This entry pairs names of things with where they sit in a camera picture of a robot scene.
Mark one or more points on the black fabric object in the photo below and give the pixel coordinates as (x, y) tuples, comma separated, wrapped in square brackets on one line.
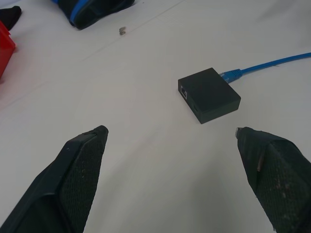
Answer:
[(9, 15)]

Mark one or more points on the red plastic bin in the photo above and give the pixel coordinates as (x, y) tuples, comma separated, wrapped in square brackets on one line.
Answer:
[(5, 48)]

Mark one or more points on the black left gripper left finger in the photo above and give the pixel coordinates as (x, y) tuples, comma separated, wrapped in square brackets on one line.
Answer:
[(73, 179)]

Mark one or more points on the small grey debris piece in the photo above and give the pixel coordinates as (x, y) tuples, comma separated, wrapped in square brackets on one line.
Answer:
[(122, 30)]

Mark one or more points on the small black network box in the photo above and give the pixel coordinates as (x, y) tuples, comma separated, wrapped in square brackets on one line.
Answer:
[(210, 94)]

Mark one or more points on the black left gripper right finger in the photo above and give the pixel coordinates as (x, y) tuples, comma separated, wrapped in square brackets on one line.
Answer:
[(277, 174)]

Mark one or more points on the black bag with blue trim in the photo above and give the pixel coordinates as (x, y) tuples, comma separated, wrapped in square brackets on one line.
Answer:
[(94, 11)]

